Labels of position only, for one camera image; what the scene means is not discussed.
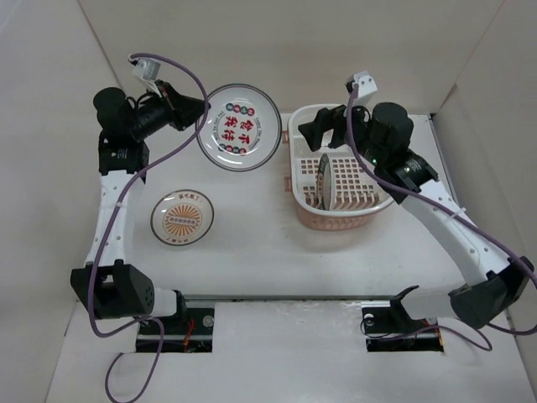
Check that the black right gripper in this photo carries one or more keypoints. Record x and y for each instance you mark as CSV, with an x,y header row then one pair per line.
x,y
326,120

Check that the white pink dish rack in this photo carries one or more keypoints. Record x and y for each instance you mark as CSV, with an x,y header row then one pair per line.
x,y
356,197

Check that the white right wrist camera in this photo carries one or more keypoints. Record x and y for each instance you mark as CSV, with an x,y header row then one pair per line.
x,y
361,88

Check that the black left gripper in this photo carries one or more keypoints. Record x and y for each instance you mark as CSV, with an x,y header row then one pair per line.
x,y
184,109

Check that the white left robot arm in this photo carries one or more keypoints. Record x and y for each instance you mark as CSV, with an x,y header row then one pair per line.
x,y
108,284

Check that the red lettered white plate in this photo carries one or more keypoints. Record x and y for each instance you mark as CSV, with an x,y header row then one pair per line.
x,y
243,130

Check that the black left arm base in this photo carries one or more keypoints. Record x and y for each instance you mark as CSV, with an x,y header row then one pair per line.
x,y
193,335

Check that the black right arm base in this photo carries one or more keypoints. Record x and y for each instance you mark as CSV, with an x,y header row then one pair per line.
x,y
387,328

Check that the green rimmed white plate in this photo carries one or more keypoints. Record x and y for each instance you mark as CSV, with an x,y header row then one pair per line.
x,y
324,182

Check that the orange sunburst white plate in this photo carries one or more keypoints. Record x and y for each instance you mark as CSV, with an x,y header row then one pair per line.
x,y
182,217

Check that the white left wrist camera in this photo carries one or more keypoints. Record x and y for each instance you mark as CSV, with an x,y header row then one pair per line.
x,y
145,69

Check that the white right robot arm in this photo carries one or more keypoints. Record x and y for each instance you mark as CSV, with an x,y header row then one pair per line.
x,y
494,277

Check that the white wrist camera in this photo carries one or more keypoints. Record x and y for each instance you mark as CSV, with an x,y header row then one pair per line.
x,y
145,69
361,88

